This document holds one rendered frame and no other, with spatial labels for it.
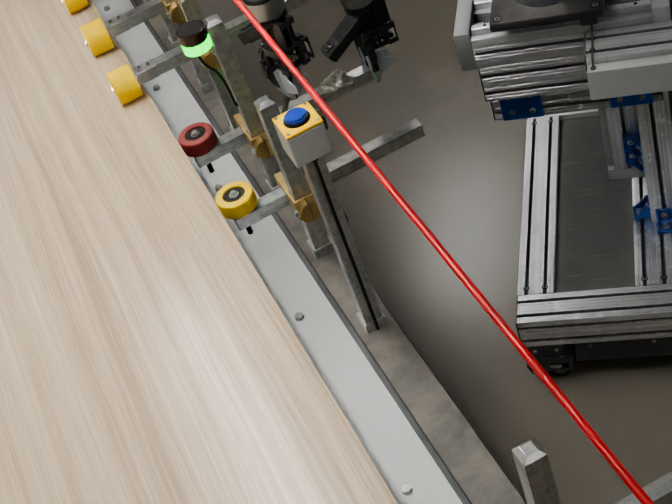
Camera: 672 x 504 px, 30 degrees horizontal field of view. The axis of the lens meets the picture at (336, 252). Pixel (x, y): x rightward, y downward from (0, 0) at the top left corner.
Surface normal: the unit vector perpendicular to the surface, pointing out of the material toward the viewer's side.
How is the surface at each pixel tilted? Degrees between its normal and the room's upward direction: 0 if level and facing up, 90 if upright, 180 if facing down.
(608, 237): 0
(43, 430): 0
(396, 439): 0
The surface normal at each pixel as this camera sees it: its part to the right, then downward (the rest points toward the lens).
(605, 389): -0.27, -0.69
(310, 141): 0.39, 0.55
